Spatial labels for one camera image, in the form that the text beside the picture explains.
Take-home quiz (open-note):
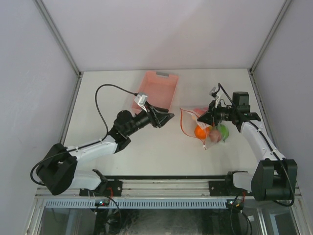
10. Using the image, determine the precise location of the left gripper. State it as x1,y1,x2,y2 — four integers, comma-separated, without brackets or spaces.
125,101,174,136

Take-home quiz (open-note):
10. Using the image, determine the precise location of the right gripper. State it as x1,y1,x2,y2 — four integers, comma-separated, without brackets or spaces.
197,99,236,127

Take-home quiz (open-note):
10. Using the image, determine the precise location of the fake orange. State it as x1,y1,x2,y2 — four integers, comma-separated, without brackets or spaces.
194,125,211,140

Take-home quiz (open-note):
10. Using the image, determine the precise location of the clear zip top bag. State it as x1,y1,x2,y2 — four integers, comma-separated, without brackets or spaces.
179,107,226,150

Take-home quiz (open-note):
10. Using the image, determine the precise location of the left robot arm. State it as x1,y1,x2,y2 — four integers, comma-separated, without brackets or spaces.
30,104,175,196

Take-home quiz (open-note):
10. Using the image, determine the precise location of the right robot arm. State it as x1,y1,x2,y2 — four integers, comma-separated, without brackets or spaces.
198,92,297,203

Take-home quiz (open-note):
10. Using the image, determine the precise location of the fake red fruit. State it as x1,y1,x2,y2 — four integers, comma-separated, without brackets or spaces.
192,107,208,118

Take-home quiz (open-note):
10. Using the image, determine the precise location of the fake brown pink fruit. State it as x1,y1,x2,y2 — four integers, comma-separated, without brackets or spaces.
209,130,222,143

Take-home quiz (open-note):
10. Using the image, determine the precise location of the fake green fruit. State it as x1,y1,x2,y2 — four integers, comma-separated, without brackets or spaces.
217,124,229,140

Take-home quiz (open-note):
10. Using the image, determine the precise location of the pink plastic basket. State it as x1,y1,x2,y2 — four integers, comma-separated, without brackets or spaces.
137,71,179,110

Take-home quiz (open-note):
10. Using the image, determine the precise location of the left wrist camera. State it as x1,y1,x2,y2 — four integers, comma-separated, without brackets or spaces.
134,93,148,111

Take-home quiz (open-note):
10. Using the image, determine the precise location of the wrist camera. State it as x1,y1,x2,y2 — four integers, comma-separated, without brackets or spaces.
209,87,223,108
134,93,148,111

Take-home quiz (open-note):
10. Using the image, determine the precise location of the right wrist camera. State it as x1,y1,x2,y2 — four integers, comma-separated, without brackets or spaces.
209,87,223,108

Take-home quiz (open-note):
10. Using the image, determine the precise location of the left camera cable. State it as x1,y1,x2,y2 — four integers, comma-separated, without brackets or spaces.
30,84,139,186

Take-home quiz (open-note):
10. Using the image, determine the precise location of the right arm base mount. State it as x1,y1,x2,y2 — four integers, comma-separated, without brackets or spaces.
208,180,235,196

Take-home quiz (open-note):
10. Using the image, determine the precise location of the aluminium front rail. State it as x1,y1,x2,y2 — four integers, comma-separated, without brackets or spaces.
36,178,301,198

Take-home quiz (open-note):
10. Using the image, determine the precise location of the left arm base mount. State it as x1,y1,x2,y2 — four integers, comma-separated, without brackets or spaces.
79,180,123,197

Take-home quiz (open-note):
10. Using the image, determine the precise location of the slotted cable duct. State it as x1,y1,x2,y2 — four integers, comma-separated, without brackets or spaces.
44,198,233,209

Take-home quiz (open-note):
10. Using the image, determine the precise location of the right aluminium corner post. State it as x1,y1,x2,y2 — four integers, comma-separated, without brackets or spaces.
248,0,293,74

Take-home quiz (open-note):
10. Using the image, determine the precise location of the aluminium corner post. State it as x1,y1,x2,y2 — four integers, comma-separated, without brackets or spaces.
34,0,83,79
248,0,293,74

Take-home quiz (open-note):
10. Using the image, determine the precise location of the left aluminium corner post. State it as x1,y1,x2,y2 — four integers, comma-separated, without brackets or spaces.
34,0,83,79

